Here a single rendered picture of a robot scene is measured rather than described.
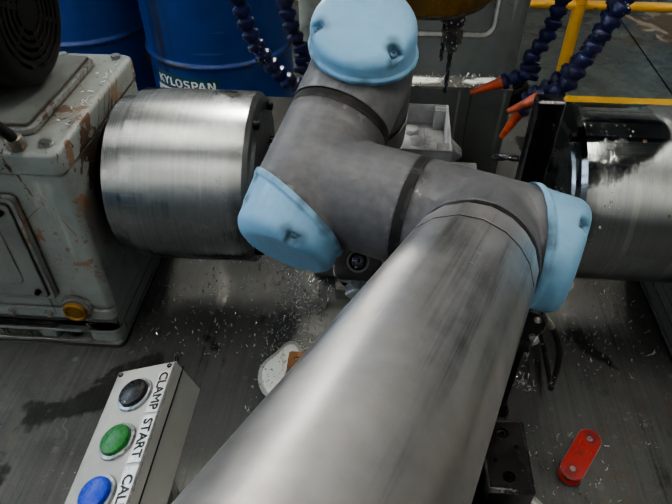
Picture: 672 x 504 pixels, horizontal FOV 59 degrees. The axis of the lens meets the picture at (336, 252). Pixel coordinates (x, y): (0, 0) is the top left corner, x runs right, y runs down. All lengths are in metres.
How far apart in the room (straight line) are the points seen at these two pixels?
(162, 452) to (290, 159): 0.31
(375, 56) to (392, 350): 0.25
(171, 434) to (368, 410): 0.44
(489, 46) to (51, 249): 0.73
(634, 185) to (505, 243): 0.53
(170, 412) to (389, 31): 0.39
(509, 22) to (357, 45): 0.63
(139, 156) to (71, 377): 0.38
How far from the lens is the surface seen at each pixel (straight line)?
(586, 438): 0.92
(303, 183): 0.38
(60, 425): 0.97
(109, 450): 0.59
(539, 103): 0.68
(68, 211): 0.86
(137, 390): 0.61
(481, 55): 1.04
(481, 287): 0.25
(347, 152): 0.39
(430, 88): 0.92
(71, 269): 0.93
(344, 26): 0.42
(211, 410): 0.91
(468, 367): 0.21
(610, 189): 0.81
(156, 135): 0.82
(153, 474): 0.58
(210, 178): 0.79
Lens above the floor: 1.55
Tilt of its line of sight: 42 degrees down
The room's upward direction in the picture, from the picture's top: straight up
